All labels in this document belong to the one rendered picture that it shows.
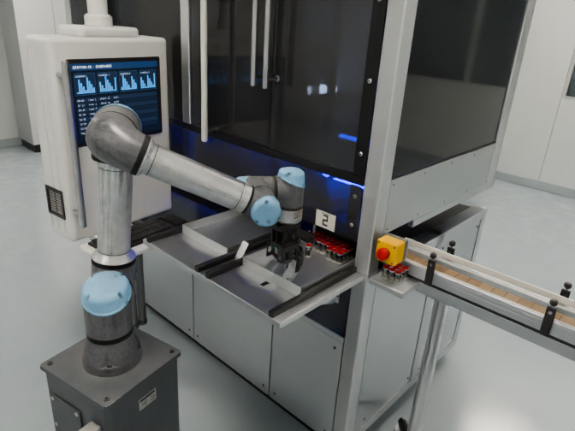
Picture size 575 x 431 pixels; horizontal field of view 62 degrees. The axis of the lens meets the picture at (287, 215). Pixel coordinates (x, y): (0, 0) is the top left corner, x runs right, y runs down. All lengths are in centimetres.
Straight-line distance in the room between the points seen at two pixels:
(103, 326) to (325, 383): 98
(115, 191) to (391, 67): 82
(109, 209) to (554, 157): 535
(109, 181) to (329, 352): 104
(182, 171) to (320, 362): 107
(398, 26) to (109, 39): 105
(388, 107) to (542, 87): 470
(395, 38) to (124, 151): 78
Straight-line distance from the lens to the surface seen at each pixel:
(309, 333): 192
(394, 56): 143
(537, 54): 609
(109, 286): 129
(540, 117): 610
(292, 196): 133
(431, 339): 177
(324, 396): 202
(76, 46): 190
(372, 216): 154
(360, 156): 152
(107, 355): 134
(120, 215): 131
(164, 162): 113
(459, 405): 259
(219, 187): 115
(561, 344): 156
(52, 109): 190
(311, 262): 167
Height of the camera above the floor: 166
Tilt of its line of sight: 23 degrees down
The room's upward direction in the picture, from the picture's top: 4 degrees clockwise
